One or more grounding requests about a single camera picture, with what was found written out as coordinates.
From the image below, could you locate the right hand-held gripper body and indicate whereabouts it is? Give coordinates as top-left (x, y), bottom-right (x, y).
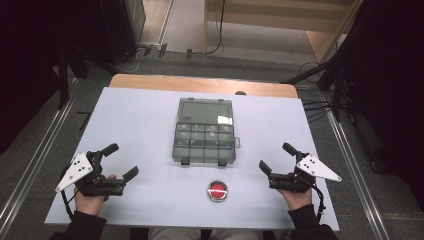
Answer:
top-left (267, 151), bottom-right (343, 195)

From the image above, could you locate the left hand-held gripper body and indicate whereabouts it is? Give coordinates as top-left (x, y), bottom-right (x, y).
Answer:
top-left (54, 151), bottom-right (126, 202)

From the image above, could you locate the person's right hand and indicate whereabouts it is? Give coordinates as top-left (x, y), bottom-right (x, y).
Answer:
top-left (277, 187), bottom-right (314, 212)

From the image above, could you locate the person's left hand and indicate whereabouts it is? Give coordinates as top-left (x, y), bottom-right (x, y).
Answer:
top-left (73, 173), bottom-right (118, 217)

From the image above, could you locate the white table mat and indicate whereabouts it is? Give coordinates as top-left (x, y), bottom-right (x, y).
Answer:
top-left (44, 86), bottom-right (341, 232)

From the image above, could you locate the black hex key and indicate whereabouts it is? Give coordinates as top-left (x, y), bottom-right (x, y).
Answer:
top-left (76, 110), bottom-right (93, 132)

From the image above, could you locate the red round button object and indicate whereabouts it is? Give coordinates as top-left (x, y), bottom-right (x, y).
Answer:
top-left (206, 179), bottom-right (230, 204)

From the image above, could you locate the clear plastic compartment box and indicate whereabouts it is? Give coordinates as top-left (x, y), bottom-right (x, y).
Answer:
top-left (171, 97), bottom-right (241, 167)

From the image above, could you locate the black tripod stand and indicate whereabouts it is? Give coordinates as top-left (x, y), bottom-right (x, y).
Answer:
top-left (281, 49), bottom-right (354, 123)

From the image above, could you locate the black metal stand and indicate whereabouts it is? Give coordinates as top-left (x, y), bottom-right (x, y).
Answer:
top-left (49, 43), bottom-right (118, 111)

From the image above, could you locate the wooden table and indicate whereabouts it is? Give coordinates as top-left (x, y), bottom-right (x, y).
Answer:
top-left (109, 73), bottom-right (299, 99)

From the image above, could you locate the right hand-held gripper black cable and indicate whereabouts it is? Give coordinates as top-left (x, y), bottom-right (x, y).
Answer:
top-left (310, 183), bottom-right (327, 225)

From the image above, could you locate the hand-held gripper black cable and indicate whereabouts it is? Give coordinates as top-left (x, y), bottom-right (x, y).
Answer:
top-left (59, 164), bottom-right (80, 222)
top-left (310, 183), bottom-right (327, 225)

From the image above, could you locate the left hand-held gripper black cable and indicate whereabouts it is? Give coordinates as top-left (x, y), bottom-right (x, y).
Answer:
top-left (59, 164), bottom-right (80, 222)

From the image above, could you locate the metal floor rail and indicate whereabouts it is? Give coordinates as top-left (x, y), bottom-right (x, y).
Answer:
top-left (0, 78), bottom-right (81, 231)
top-left (324, 106), bottom-right (392, 240)

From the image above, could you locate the white floor cable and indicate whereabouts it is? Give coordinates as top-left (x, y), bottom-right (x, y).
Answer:
top-left (114, 48), bottom-right (143, 75)

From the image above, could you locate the black hanging cable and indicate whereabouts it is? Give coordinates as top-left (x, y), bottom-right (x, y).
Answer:
top-left (203, 0), bottom-right (227, 57)

